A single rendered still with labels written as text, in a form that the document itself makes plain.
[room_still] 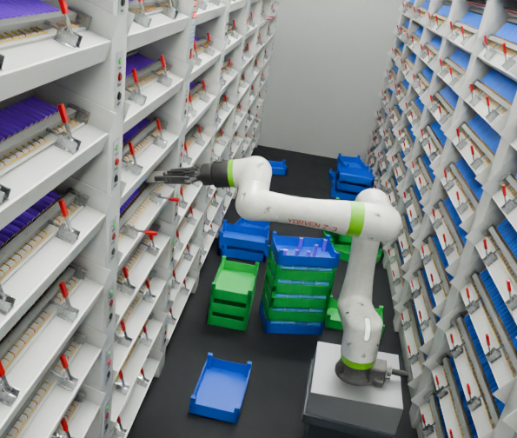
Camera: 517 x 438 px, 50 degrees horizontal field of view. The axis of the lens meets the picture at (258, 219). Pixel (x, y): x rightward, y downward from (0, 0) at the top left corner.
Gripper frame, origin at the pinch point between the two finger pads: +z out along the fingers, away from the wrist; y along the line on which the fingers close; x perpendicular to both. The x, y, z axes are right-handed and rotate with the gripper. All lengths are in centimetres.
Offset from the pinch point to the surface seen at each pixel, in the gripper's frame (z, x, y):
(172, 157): -2.9, -3.3, -11.1
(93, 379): 5, 39, 59
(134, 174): -6.4, -11.6, 33.0
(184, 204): 4.2, 25.1, -37.6
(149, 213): -1.0, 7.6, 14.6
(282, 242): -30, 64, -80
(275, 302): -27, 87, -60
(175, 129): -5.7, -13.7, -10.7
